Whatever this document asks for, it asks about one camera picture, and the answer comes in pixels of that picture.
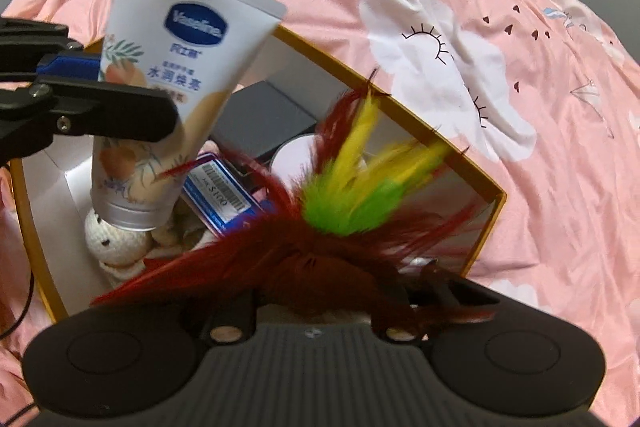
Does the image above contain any black box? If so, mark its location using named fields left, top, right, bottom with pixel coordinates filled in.
left=207, top=81, right=319, bottom=164

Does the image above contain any yellow-rimmed white box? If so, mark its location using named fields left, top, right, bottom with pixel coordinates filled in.
left=10, top=24, right=508, bottom=324

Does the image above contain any pink cloud-print blanket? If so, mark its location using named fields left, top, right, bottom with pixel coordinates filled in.
left=0, top=0, right=640, bottom=427

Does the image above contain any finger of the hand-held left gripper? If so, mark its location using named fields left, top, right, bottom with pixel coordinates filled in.
left=0, top=18, right=104, bottom=82
left=0, top=76, right=180, bottom=168

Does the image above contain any white crocheted doll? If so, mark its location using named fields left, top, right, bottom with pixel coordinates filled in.
left=82, top=207, right=211, bottom=291

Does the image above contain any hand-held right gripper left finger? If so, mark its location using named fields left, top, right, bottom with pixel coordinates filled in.
left=197, top=291, right=260, bottom=345

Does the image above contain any red yellow green feather toy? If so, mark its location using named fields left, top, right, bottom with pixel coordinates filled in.
left=90, top=67, right=497, bottom=339

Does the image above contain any blue packet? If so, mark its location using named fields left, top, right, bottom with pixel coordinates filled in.
left=181, top=151, right=281, bottom=239

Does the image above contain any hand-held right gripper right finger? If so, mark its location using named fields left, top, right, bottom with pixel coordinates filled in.
left=382, top=263, right=503, bottom=344

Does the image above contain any white round jar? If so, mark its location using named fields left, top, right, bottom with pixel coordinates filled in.
left=270, top=134, right=322, bottom=181

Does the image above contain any black cable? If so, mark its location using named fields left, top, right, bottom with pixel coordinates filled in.
left=0, top=252, right=37, bottom=341

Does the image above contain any white lotion tube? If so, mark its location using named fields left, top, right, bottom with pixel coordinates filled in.
left=90, top=0, right=289, bottom=233

